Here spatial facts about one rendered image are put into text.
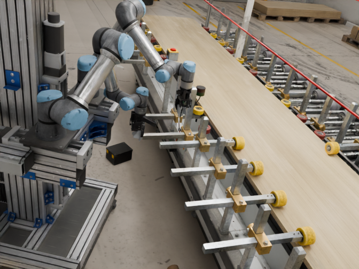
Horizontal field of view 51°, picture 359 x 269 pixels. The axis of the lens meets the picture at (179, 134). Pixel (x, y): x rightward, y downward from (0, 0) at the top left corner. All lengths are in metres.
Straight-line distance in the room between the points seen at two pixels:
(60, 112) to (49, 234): 1.05
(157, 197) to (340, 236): 1.68
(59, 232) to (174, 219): 0.92
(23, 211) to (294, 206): 1.67
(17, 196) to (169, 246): 1.11
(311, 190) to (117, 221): 1.49
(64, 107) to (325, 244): 1.35
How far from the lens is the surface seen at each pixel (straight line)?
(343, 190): 2.30
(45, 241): 2.58
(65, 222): 2.68
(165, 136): 2.39
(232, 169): 2.04
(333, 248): 1.91
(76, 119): 1.77
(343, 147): 2.62
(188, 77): 2.17
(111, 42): 1.86
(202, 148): 2.16
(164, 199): 3.19
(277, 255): 2.00
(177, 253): 2.81
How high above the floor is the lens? 2.12
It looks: 31 degrees down
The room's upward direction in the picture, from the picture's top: 10 degrees clockwise
